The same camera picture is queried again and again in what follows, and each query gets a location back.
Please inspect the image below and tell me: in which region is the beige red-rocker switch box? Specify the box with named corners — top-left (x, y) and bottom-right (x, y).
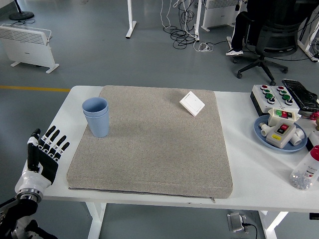
top-left (265, 120), bottom-right (297, 149)

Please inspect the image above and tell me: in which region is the white cable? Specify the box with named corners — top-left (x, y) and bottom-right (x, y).
top-left (159, 0), bottom-right (180, 29)

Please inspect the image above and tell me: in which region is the black round stand base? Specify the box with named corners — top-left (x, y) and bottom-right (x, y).
top-left (8, 0), bottom-right (35, 21)

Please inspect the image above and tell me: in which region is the black marbled tray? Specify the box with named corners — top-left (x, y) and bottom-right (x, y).
top-left (281, 79), bottom-right (319, 112)

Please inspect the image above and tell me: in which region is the blue round plate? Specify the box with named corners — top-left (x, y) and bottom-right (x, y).
top-left (253, 115), bottom-right (309, 153)

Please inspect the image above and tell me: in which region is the white desk leg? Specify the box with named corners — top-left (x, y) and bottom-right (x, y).
top-left (193, 0), bottom-right (202, 42)
top-left (125, 0), bottom-right (138, 39)

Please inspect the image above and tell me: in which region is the clear red-capped bottle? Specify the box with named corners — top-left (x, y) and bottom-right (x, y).
top-left (289, 144), bottom-right (319, 191)

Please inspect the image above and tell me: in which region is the white three-button control box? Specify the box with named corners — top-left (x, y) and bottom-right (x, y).
top-left (250, 84), bottom-right (284, 117)

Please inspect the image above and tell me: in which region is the small white pipe fitting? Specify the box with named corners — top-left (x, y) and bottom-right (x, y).
top-left (258, 122), bottom-right (272, 138)

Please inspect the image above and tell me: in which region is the black office chair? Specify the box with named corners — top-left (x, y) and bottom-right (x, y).
top-left (231, 0), bottom-right (304, 86)

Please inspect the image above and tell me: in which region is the grey-brown cushion mat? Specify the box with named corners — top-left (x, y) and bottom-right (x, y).
top-left (66, 85), bottom-right (234, 204)

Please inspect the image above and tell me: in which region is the white table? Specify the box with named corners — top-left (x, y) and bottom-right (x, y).
top-left (14, 85), bottom-right (319, 239)

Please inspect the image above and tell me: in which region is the white wall switch plate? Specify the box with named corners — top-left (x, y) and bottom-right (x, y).
top-left (179, 91), bottom-right (206, 117)

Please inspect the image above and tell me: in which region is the white desk frame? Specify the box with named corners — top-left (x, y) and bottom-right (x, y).
top-left (298, 0), bottom-right (319, 63)

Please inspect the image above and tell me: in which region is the black cable bundle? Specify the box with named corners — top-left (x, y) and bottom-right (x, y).
top-left (170, 0), bottom-right (200, 49)

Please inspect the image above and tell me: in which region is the seated person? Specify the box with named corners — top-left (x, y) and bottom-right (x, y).
top-left (225, 0), bottom-right (269, 57)

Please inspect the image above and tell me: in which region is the white panel heater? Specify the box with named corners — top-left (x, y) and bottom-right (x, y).
top-left (0, 23), bottom-right (60, 74)
top-left (201, 0), bottom-right (241, 32)

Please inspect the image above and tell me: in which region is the white four-button control box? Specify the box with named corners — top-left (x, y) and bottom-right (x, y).
top-left (270, 85), bottom-right (301, 112)

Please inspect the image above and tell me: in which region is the large white pipe fitting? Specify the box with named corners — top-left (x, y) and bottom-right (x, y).
top-left (290, 127), bottom-right (307, 146)

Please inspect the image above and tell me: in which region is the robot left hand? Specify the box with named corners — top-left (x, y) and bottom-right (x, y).
top-left (15, 125), bottom-right (71, 194)

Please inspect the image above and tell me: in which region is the grey metal foot pedal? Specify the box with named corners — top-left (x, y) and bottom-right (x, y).
top-left (226, 211), bottom-right (250, 234)

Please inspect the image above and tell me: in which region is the blue ribbed plastic cup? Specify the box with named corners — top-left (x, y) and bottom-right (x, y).
top-left (83, 108), bottom-right (111, 138)
top-left (82, 97), bottom-right (110, 118)

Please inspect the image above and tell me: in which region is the black pedal cable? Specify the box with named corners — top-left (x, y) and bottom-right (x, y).
top-left (243, 223), bottom-right (258, 239)

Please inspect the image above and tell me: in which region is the white green-red push-button switch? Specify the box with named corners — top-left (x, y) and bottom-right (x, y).
top-left (268, 108), bottom-right (300, 126)

